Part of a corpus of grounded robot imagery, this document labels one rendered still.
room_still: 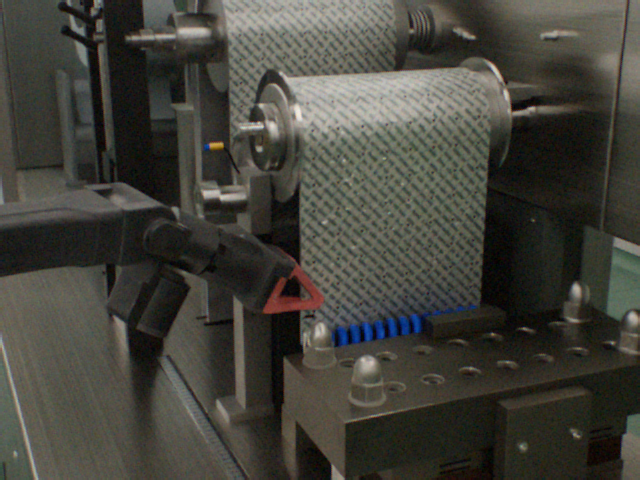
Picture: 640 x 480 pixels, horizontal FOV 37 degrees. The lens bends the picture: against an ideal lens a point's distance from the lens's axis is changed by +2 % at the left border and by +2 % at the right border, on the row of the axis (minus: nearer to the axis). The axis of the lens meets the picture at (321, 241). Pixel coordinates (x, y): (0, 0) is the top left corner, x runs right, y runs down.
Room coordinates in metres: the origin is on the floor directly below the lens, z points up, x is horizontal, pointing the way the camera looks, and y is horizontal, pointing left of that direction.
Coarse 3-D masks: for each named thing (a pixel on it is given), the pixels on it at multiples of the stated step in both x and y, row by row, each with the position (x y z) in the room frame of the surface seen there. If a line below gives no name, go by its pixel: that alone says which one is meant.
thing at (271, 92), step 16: (480, 80) 1.10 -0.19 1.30; (272, 96) 1.03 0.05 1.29; (288, 112) 0.98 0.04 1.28; (496, 112) 1.08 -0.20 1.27; (288, 128) 0.98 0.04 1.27; (496, 128) 1.07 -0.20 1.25; (288, 144) 0.99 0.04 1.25; (496, 144) 1.08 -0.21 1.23; (288, 160) 0.99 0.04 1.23; (272, 176) 1.03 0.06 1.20; (288, 176) 0.99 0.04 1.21
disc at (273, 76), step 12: (276, 72) 1.02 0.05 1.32; (264, 84) 1.06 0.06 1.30; (276, 84) 1.02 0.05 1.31; (288, 84) 0.99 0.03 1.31; (288, 96) 0.99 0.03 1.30; (300, 120) 0.97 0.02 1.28; (300, 132) 0.96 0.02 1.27; (300, 144) 0.96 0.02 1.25; (300, 156) 0.96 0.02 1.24; (300, 168) 0.96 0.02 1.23; (276, 192) 1.03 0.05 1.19; (288, 192) 0.99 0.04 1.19
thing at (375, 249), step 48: (336, 192) 0.99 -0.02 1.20; (384, 192) 1.01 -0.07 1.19; (432, 192) 1.04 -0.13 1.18; (480, 192) 1.06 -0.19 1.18; (336, 240) 0.99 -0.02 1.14; (384, 240) 1.01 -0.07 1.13; (432, 240) 1.04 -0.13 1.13; (480, 240) 1.06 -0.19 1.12; (336, 288) 0.99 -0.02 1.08; (384, 288) 1.01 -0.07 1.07; (432, 288) 1.04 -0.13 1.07; (480, 288) 1.06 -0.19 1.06
